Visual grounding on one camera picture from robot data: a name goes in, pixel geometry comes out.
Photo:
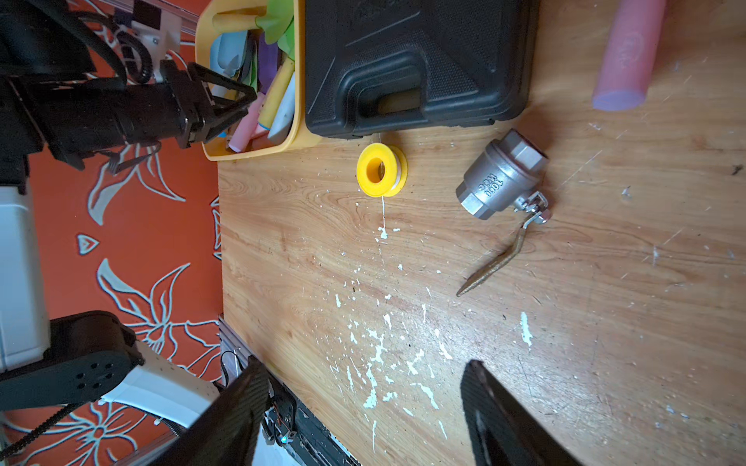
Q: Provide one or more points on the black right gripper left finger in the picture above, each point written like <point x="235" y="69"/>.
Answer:
<point x="227" y="433"/>

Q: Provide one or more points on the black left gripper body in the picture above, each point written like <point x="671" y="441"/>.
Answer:
<point x="79" y="120"/>

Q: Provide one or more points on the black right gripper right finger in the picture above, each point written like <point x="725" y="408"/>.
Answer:
<point x="501" y="430"/>

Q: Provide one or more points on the purple shovel pink handle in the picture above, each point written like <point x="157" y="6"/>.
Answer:
<point x="629" y="57"/>

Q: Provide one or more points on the green shovel wooden handle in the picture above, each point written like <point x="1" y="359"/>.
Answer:
<point x="277" y="24"/>

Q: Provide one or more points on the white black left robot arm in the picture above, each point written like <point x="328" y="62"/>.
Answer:
<point x="144" y="244"/>

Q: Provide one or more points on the yellow storage box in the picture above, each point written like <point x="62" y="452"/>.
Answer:
<point x="276" y="122"/>

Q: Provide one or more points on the yellow tape roll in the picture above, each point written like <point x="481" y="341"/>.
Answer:
<point x="382" y="170"/>

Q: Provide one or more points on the black plastic tool case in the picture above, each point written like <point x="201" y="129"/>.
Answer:
<point x="381" y="66"/>

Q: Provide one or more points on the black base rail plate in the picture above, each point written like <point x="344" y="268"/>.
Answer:
<point x="290" y="425"/>

